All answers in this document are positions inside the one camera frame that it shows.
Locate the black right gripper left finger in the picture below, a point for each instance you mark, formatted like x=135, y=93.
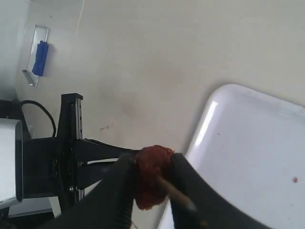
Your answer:
x=108, y=206

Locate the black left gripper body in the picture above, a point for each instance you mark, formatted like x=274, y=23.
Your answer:
x=49, y=164

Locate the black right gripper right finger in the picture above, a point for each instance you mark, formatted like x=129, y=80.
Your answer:
x=212, y=210

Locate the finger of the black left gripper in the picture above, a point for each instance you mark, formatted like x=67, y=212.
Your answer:
x=99, y=150
x=94, y=172

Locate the thin metal skewer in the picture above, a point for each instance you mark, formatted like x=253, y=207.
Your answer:
x=176, y=195

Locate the red berry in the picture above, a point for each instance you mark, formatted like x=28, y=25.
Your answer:
x=151, y=162

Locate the white plastic tray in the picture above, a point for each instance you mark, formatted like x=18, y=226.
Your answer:
x=249, y=147

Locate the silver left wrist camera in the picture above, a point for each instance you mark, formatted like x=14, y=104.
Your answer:
x=11, y=172

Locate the blue cloth in bracket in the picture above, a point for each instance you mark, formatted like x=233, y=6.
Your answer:
x=40, y=58

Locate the metal wall bracket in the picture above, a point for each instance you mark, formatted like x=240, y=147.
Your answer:
x=40, y=33

